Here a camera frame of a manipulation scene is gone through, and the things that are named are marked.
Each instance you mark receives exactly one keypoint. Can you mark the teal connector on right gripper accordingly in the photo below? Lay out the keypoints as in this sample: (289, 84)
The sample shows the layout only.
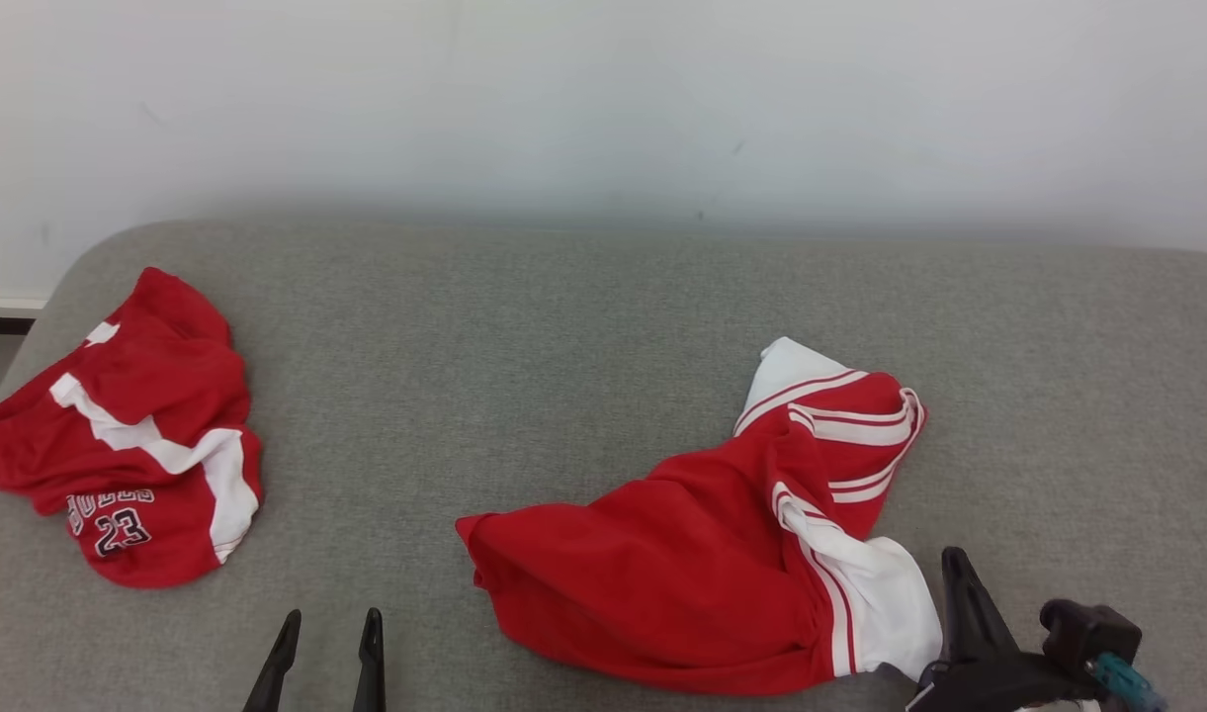
(1127, 684)

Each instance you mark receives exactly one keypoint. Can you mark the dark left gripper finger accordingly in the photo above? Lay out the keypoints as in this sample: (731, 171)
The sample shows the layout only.
(370, 672)
(275, 672)

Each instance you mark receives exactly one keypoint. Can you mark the red shorts with number 23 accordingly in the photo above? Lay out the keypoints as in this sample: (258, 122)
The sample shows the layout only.
(158, 396)

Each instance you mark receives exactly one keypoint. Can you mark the white wall baseboard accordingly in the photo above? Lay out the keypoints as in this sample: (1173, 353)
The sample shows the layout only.
(0, 305)

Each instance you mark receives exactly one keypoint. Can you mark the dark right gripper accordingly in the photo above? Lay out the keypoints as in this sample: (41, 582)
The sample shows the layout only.
(998, 682)

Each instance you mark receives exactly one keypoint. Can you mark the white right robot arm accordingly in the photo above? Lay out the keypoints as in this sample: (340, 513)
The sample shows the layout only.
(1058, 707)

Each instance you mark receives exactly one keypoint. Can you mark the grey fabric sofa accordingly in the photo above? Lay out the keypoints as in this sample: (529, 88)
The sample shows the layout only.
(563, 346)

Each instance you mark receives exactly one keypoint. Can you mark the red Bulls basketball jersey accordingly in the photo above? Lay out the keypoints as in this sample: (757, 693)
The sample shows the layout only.
(682, 574)

